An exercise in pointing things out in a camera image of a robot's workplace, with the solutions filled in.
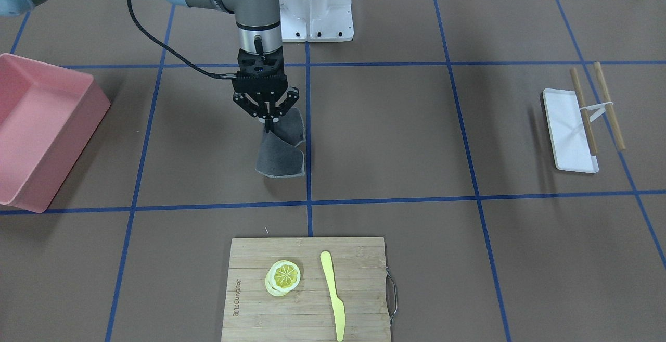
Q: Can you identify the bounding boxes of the bamboo cutting board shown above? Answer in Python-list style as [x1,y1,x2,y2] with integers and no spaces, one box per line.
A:
[221,237,392,341]

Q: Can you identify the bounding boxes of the lemon slices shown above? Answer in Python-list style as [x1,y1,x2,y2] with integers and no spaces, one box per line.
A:
[264,260,301,297]

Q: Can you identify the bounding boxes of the yellow plastic knife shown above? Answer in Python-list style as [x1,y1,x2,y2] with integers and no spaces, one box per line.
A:
[319,250,347,341]

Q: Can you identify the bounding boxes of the white rectangular tray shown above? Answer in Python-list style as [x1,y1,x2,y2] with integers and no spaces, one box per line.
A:
[542,88,599,174]

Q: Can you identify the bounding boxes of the pink plastic bin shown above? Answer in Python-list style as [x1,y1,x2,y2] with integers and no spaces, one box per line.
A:
[1,53,110,212]

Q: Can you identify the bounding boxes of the white rubber band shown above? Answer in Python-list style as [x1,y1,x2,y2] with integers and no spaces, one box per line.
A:
[580,102,613,123]

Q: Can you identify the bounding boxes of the wooden chopstick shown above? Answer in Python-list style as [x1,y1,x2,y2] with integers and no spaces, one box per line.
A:
[593,62,626,151]
[569,67,598,156]

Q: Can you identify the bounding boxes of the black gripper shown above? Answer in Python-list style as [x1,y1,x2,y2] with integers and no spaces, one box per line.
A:
[232,49,300,133]

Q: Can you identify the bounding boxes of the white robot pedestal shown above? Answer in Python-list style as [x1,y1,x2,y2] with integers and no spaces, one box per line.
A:
[280,0,354,43]

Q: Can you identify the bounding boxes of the grey and pink cloth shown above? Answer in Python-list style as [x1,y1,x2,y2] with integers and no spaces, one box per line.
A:
[255,107,306,179]

